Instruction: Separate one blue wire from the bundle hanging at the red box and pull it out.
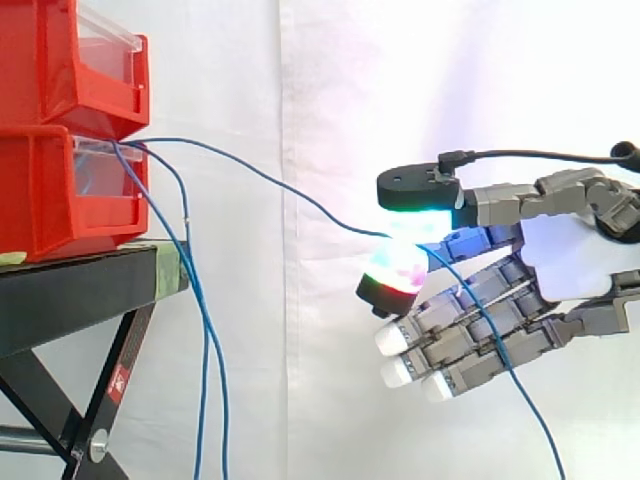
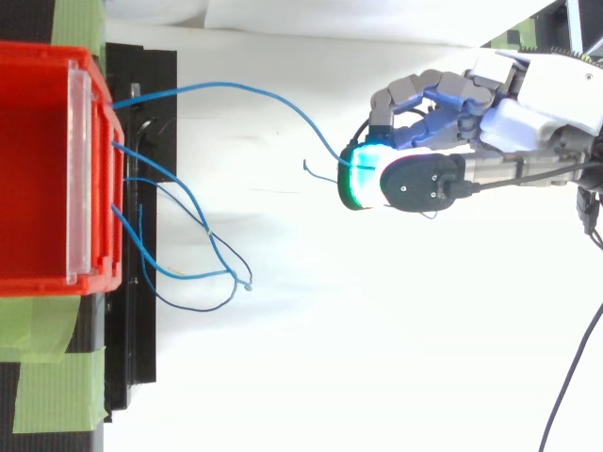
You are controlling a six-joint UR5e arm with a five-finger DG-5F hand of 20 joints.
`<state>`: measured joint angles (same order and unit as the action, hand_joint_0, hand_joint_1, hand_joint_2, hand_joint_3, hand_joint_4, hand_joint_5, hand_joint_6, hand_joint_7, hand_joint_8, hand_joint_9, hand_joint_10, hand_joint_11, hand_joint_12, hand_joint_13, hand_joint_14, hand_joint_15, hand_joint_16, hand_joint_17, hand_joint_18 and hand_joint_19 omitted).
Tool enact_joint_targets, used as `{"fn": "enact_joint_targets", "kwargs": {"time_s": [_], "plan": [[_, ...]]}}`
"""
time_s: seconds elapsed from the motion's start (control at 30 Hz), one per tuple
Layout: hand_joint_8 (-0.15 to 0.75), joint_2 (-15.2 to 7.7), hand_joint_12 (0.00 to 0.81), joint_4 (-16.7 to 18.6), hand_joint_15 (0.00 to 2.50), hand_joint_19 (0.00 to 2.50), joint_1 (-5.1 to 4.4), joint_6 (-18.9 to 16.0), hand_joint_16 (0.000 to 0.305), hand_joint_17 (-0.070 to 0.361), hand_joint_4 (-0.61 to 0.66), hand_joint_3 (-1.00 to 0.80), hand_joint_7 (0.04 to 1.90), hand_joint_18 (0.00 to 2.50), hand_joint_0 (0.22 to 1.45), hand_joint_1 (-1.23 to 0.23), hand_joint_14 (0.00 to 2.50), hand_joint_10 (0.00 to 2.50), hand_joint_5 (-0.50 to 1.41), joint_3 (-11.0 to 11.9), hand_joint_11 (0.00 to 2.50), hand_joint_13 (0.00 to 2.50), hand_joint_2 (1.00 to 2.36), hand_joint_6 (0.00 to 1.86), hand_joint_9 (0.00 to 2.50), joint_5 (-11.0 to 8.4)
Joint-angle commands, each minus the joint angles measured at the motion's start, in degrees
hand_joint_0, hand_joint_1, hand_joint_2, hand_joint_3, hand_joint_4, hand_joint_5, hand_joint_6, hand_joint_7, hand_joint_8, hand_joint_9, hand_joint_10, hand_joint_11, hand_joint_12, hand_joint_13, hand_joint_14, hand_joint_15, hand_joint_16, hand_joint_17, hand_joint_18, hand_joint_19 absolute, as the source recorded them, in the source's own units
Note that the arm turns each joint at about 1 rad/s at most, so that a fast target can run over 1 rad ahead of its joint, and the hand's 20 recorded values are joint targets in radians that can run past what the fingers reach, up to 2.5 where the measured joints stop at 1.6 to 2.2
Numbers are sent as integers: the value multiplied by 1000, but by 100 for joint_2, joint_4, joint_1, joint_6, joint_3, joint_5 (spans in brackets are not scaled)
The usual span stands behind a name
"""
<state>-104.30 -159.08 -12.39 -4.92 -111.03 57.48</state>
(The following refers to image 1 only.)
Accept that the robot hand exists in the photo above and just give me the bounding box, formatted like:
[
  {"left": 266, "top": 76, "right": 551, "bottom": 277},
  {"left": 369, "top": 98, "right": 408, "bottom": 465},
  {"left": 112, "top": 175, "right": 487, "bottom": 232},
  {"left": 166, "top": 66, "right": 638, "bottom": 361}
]
[{"left": 355, "top": 162, "right": 640, "bottom": 404}]

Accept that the black stand with green tape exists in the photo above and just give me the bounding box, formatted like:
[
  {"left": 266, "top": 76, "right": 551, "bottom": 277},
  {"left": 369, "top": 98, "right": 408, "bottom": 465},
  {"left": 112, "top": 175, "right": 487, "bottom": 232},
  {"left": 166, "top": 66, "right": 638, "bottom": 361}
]
[{"left": 0, "top": 241, "right": 191, "bottom": 480}]

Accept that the red bin with clear plate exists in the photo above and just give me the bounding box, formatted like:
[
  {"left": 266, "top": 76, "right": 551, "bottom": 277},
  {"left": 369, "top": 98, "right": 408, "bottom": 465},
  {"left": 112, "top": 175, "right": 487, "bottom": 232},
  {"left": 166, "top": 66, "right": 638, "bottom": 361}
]
[
  {"left": 0, "top": 124, "right": 150, "bottom": 264},
  {"left": 0, "top": 0, "right": 151, "bottom": 141}
]

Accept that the thin black cable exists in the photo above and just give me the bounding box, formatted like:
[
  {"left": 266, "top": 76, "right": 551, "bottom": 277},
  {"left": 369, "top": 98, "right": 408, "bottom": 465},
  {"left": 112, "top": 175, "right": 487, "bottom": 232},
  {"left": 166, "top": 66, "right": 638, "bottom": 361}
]
[{"left": 438, "top": 141, "right": 640, "bottom": 175}]

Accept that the blue cable bundle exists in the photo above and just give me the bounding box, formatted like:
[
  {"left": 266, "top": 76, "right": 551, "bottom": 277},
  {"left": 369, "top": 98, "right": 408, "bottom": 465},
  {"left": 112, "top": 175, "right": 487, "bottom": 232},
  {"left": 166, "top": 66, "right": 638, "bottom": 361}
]
[{"left": 110, "top": 139, "right": 231, "bottom": 480}]

